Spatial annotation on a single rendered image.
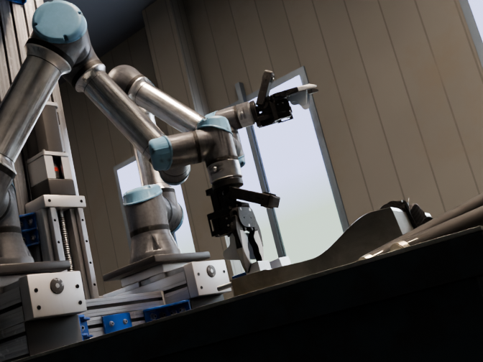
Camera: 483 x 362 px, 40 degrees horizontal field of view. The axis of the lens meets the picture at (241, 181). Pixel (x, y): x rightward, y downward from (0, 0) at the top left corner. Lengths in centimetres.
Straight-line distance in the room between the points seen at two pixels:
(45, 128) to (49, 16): 42
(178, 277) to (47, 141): 52
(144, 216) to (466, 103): 256
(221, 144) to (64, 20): 45
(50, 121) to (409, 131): 270
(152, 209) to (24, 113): 55
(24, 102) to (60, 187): 39
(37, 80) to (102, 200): 441
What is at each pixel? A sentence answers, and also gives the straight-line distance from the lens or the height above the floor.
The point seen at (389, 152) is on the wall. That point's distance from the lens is 424.
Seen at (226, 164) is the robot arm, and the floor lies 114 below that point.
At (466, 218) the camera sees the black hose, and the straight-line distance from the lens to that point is 91.
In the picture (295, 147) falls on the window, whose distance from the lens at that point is 457.
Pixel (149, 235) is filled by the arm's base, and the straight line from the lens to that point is 191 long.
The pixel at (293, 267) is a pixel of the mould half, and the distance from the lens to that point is 134.
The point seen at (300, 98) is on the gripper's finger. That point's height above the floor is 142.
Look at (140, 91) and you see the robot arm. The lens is 205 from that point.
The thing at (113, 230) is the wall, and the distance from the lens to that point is 582.
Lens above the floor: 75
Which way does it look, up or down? 14 degrees up
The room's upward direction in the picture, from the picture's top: 14 degrees counter-clockwise
